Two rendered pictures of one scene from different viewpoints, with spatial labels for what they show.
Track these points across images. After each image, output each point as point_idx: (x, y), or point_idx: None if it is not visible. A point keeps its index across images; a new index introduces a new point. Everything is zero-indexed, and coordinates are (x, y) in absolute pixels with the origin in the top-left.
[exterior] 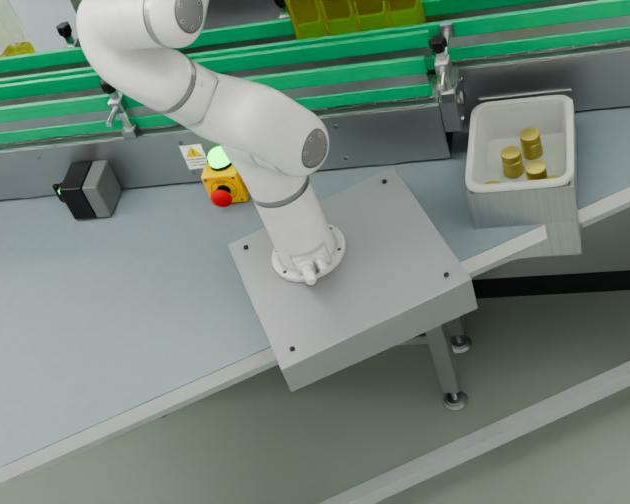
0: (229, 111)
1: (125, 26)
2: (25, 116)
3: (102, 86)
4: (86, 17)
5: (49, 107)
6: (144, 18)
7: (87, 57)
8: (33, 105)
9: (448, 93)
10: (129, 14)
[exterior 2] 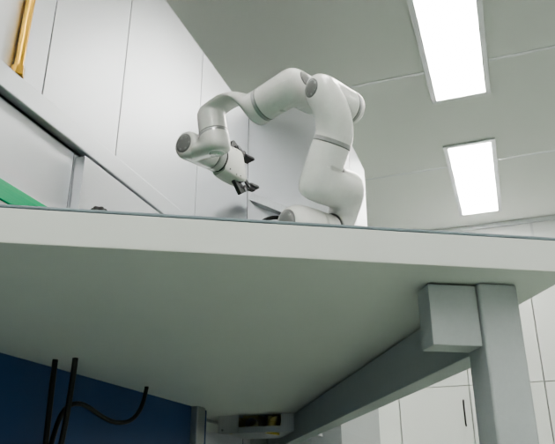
0: (354, 172)
1: (350, 91)
2: (11, 198)
3: (103, 208)
4: (331, 77)
5: (37, 205)
6: (358, 93)
7: (339, 90)
8: (25, 193)
9: None
10: (350, 88)
